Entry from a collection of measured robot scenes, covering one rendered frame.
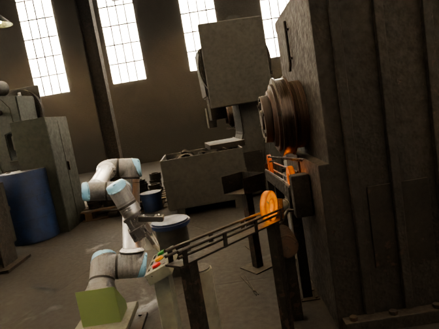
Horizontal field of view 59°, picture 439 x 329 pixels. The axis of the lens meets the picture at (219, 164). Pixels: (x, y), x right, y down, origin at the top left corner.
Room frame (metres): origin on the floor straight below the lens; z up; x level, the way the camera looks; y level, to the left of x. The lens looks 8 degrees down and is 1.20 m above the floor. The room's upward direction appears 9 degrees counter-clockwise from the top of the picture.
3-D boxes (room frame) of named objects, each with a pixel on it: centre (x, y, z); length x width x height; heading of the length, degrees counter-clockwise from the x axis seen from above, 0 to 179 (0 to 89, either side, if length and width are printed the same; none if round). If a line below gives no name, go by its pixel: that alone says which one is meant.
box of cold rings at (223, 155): (5.11, 0.22, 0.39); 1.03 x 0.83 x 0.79; 93
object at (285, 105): (2.35, -0.41, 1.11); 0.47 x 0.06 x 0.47; 179
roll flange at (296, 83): (2.34, -0.50, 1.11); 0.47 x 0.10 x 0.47; 179
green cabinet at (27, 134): (5.30, 2.26, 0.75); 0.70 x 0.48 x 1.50; 179
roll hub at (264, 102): (2.35, -0.32, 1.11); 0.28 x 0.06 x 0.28; 179
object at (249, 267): (2.86, -0.15, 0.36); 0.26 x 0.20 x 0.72; 34
